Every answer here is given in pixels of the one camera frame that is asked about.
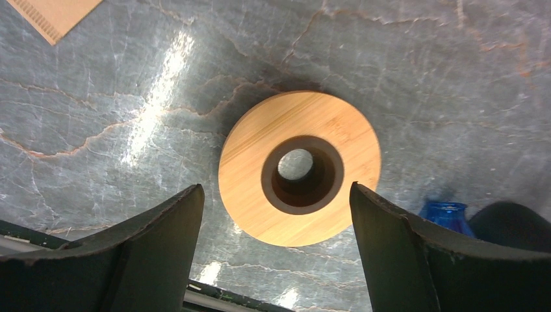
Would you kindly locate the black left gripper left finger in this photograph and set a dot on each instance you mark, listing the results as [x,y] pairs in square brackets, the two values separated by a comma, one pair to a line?
[140,264]

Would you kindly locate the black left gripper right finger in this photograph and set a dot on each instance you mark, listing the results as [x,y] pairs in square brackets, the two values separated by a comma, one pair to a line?
[412,264]

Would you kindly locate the blue ribbed dripper cone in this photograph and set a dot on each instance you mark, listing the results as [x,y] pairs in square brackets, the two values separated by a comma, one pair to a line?
[450,215]

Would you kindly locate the brown cardboard piece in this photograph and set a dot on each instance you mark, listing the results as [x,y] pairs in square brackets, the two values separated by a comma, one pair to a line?
[54,19]

